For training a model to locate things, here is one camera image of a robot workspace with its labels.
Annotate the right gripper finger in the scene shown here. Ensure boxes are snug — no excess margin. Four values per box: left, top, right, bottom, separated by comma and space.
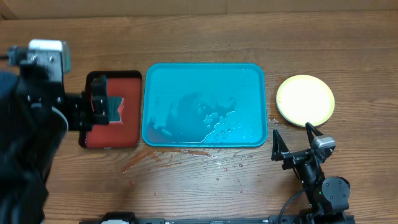
305, 122, 323, 147
272, 129, 290, 156

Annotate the yellow-green plate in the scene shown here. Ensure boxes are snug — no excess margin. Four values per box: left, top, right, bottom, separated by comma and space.
275, 75, 335, 127

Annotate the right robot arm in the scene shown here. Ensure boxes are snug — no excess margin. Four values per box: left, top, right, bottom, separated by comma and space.
271, 123, 355, 223

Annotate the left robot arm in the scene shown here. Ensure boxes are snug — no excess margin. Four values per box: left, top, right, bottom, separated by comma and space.
1, 55, 109, 223

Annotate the black red-lined tray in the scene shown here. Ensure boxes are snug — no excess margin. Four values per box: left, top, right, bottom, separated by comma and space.
78, 70, 142, 149

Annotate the teal plastic tray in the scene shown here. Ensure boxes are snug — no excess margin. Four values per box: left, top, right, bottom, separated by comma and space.
142, 63, 268, 147

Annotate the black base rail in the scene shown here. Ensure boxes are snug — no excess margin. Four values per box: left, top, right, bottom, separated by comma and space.
79, 212, 279, 224

